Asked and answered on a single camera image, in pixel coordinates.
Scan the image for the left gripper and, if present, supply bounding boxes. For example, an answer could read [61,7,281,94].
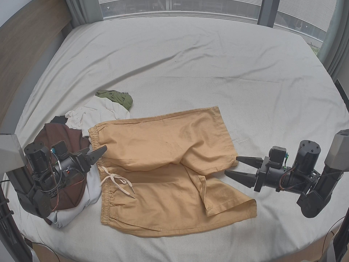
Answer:
[62,145,107,174]

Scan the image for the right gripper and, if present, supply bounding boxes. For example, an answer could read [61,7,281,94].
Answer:
[225,156,286,193]

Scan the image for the tan shorts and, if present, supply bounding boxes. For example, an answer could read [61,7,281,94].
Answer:
[88,106,257,238]

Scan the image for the bed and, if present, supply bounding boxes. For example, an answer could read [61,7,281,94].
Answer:
[0,0,349,262]

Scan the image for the dark brown garment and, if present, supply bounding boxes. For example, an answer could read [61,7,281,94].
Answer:
[32,122,93,226]

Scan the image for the olive green garment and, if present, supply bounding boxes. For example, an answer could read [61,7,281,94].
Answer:
[95,90,133,111]

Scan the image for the pale bluish white garment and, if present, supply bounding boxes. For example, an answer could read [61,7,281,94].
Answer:
[49,144,103,229]

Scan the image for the blue-green curtain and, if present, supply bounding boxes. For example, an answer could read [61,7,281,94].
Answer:
[316,0,349,77]
[50,0,96,29]

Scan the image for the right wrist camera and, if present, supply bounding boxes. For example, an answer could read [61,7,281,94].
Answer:
[268,146,289,170]

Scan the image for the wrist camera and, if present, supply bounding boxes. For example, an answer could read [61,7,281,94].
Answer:
[51,141,69,160]
[268,146,289,170]

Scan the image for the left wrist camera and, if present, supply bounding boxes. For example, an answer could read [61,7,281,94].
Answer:
[51,141,69,160]

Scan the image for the black cable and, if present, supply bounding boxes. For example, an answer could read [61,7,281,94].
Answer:
[321,216,349,262]
[32,242,58,262]

